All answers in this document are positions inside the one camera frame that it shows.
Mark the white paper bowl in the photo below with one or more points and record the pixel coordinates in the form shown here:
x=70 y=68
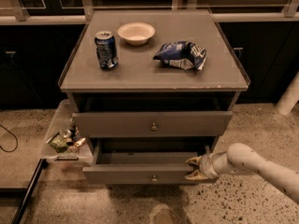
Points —
x=136 y=33

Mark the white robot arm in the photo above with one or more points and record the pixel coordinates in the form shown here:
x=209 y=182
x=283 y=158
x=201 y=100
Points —
x=240 y=159

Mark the clear plastic bin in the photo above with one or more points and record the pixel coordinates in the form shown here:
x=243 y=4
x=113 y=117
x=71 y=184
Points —
x=80 y=148

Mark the blue soda can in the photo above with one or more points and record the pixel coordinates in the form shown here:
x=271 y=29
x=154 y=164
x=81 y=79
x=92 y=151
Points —
x=106 y=50

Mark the blue chip bag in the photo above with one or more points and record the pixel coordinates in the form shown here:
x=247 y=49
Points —
x=182 y=54

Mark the grey top drawer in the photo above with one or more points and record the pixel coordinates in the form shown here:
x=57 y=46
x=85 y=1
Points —
x=152 y=124

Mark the grey drawer cabinet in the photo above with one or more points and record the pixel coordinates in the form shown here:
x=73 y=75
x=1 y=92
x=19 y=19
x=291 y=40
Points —
x=141 y=84

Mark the white post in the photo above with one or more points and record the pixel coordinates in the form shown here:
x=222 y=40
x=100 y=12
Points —
x=289 y=98

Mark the green snack packet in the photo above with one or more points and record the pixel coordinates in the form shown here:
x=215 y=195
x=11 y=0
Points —
x=58 y=144

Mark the grey drawer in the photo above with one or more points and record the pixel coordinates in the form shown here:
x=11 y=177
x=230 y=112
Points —
x=145 y=161
x=152 y=124

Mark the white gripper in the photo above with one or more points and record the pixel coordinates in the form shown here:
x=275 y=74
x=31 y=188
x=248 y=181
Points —
x=207 y=166

